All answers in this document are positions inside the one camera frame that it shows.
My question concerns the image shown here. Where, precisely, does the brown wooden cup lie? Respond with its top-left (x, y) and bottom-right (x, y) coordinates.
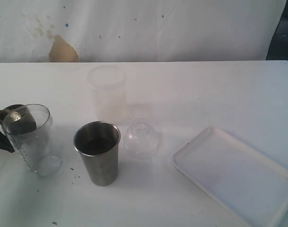
top-left (0, 104), bottom-right (37, 135)

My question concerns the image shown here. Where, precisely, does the stainless steel cup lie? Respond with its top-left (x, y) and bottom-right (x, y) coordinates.
top-left (73, 121), bottom-right (121, 186)

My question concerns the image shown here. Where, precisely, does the clear measuring shaker cup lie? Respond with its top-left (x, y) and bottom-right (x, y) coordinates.
top-left (5, 104), bottom-right (63, 177)

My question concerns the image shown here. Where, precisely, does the white plastic tray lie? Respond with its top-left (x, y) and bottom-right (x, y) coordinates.
top-left (172, 127), bottom-right (288, 227)

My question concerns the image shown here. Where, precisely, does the frosted plastic tall container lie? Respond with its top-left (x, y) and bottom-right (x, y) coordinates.
top-left (87, 65), bottom-right (128, 124)

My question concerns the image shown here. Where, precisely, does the clear plastic dome lid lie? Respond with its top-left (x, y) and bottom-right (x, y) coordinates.
top-left (123, 118), bottom-right (159, 159)

